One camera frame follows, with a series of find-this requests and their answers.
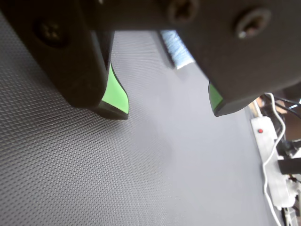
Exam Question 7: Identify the black power plug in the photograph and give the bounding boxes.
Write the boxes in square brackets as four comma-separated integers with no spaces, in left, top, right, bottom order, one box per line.
[277,159,301,175]

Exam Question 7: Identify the white cable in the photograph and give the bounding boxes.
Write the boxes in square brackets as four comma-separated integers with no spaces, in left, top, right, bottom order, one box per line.
[261,92,286,226]

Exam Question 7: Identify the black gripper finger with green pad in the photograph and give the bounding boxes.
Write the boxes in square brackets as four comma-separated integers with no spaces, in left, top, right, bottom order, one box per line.
[0,0,129,120]
[164,0,301,118]

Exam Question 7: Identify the white foam block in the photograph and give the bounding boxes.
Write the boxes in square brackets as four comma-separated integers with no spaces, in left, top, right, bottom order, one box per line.
[159,30,196,70]

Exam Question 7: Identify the white power strip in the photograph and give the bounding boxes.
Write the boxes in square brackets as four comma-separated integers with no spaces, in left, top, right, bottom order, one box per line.
[250,98,297,210]

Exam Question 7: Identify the grey textured mat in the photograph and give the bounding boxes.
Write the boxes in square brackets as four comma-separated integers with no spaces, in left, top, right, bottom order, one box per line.
[0,11,282,226]

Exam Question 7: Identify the thin black cables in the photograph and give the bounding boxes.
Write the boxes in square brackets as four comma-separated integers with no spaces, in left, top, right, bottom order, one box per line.
[274,95,301,115]

